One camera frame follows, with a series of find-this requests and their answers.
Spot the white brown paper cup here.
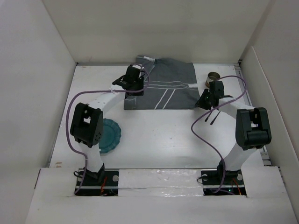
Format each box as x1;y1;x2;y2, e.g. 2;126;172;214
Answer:
205;71;221;88

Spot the grey striped cloth placemat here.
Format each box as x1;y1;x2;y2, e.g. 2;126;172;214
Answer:
124;55;200;110

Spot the teal ceramic plate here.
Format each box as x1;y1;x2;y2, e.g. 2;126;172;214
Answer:
99;119;121;154

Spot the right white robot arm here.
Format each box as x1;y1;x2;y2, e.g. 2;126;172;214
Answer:
197;81;272;184

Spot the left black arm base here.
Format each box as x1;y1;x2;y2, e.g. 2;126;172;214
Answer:
74;169;119;196

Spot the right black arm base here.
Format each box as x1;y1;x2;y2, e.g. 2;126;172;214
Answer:
197;169;247;196

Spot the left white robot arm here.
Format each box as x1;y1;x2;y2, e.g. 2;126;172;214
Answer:
66;63;149;185

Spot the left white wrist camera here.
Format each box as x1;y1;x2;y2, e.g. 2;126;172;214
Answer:
130;63;143;70

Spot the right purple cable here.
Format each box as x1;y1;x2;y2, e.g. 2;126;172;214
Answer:
191;75;247;194

